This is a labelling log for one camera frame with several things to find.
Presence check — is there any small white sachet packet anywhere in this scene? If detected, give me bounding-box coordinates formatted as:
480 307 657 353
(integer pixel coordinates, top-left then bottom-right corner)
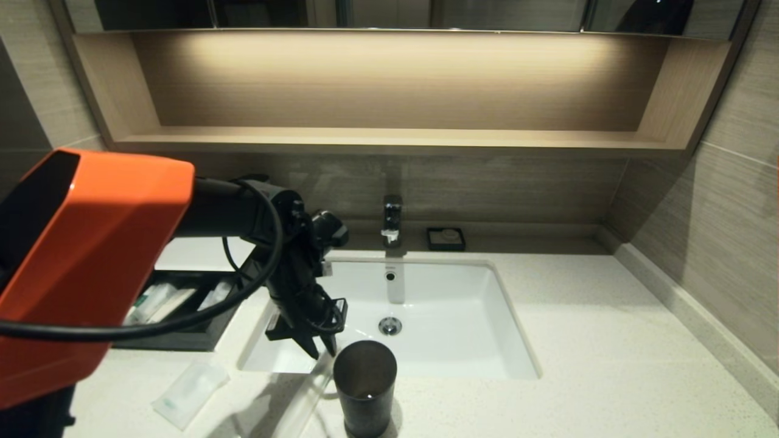
152 360 231 430

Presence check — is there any dark grey tumbler cup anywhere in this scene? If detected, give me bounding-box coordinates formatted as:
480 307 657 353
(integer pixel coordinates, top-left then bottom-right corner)
333 339 399 438

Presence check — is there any red item frosted pouch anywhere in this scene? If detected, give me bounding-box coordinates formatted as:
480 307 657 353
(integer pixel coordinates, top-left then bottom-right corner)
200 280 235 312

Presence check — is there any chrome faucet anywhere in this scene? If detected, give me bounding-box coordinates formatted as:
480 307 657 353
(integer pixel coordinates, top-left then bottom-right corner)
382 195 403 249

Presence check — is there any white ceramic sink basin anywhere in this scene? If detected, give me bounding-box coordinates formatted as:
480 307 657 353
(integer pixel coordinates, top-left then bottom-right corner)
237 255 541 381

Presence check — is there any black soap dish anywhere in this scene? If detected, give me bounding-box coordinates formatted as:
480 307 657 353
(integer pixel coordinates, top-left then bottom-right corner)
426 228 467 252

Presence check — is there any green label tube packet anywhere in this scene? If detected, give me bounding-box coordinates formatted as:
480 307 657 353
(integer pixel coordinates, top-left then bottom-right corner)
125 285 160 325

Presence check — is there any mirror cabinet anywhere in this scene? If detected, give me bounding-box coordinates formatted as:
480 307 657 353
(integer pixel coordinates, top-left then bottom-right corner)
64 0 746 42

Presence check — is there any thick black cable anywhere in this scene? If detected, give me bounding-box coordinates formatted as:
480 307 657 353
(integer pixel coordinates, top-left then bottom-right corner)
0 176 287 341

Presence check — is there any light wooden wall shelf niche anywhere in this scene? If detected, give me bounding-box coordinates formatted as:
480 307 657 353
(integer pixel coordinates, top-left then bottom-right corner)
49 0 764 159

